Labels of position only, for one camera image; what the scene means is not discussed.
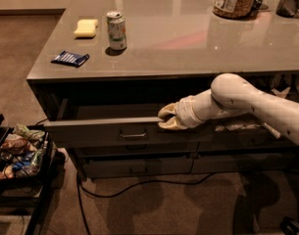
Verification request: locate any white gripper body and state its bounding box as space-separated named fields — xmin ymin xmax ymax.
xmin=175 ymin=96 xmax=204 ymax=129

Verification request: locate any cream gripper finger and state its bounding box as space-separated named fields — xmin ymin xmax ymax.
xmin=158 ymin=117 xmax=186 ymax=130
xmin=158 ymin=103 xmax=176 ymax=118

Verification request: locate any grey drawer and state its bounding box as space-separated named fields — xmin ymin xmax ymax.
xmin=198 ymin=128 xmax=295 ymax=152
xmin=191 ymin=152 xmax=299 ymax=173
xmin=74 ymin=142 xmax=198 ymax=158
xmin=45 ymin=103 xmax=213 ymax=148
xmin=83 ymin=157 xmax=192 ymax=178

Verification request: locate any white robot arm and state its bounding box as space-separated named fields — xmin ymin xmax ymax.
xmin=158 ymin=73 xmax=299 ymax=146

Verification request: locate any grey counter cabinet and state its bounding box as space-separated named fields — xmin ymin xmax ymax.
xmin=27 ymin=0 xmax=299 ymax=179

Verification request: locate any green white soda can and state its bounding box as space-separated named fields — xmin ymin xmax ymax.
xmin=107 ymin=11 xmax=126 ymax=51

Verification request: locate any blue snack bar wrapper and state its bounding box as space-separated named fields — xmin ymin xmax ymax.
xmin=51 ymin=51 xmax=90 ymax=68

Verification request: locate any large jar of nuts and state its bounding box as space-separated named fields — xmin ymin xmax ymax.
xmin=213 ymin=0 xmax=254 ymax=19

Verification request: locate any yellow sponge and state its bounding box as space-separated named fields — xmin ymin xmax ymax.
xmin=74 ymin=19 xmax=98 ymax=38

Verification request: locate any black tray of snacks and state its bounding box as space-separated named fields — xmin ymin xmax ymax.
xmin=0 ymin=124 xmax=52 ymax=184

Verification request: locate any black floor cable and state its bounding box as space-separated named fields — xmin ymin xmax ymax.
xmin=76 ymin=168 xmax=299 ymax=235

